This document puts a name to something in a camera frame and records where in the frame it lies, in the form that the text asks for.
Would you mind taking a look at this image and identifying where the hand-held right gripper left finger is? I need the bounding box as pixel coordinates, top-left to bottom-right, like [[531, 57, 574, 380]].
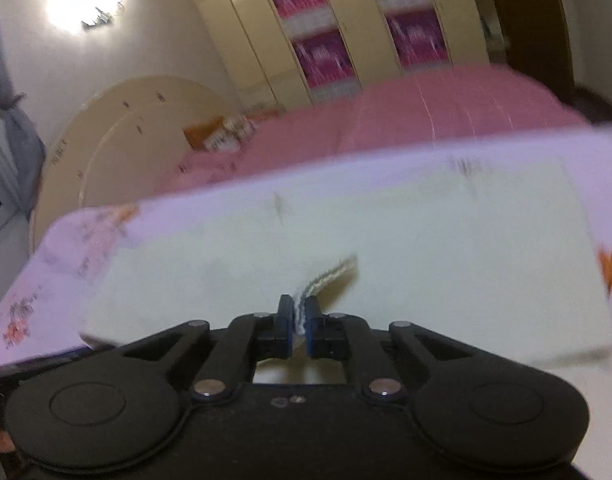
[[121, 295, 293, 403]]

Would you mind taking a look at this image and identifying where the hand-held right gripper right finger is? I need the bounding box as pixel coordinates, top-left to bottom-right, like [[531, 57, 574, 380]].
[[306, 296, 477, 402]]

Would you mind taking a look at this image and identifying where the pale green small garment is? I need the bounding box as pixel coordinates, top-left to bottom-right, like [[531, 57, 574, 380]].
[[81, 152, 612, 367]]

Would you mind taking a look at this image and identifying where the orange patterned pillow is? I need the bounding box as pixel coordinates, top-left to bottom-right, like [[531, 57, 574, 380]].
[[183, 115, 259, 153]]

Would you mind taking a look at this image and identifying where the floral lilac bedsheet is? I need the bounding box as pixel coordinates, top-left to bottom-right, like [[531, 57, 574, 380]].
[[0, 127, 612, 476]]

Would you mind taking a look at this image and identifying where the pink bedspread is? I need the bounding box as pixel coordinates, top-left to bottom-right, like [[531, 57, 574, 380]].
[[178, 62, 592, 196]]

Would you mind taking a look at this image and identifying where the cream curved headboard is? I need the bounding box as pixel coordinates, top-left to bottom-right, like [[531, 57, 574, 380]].
[[30, 75, 242, 256]]

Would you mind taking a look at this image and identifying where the cream wardrobe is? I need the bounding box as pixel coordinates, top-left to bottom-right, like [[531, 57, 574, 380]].
[[176, 0, 509, 108]]

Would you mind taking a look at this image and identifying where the grey blue curtain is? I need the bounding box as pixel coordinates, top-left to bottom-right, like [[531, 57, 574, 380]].
[[0, 0, 48, 213]]

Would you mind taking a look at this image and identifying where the dark brown door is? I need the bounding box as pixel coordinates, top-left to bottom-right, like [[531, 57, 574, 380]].
[[481, 0, 575, 102]]

